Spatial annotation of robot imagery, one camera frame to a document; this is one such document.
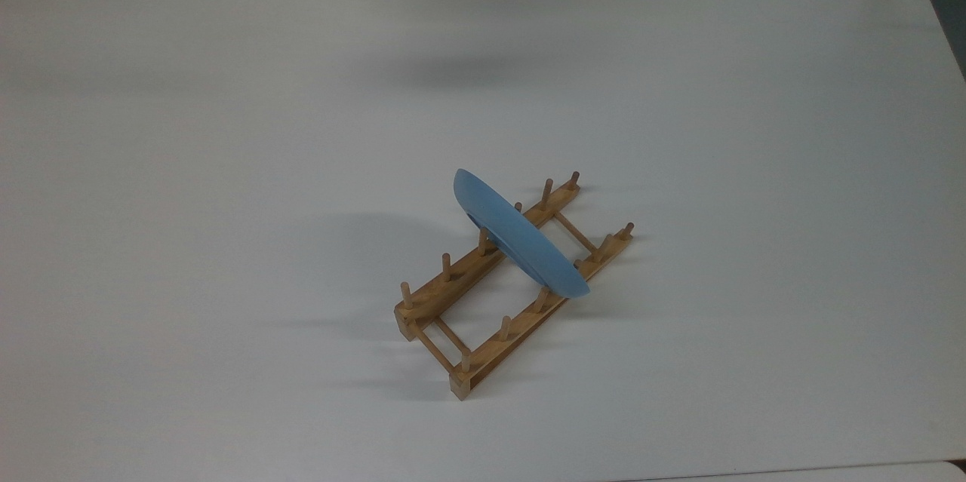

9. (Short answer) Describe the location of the blue round plate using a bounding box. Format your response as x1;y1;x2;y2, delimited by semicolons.
453;168;591;299

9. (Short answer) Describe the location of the wooden plate rack with pegs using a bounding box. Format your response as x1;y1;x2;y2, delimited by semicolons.
394;170;635;401

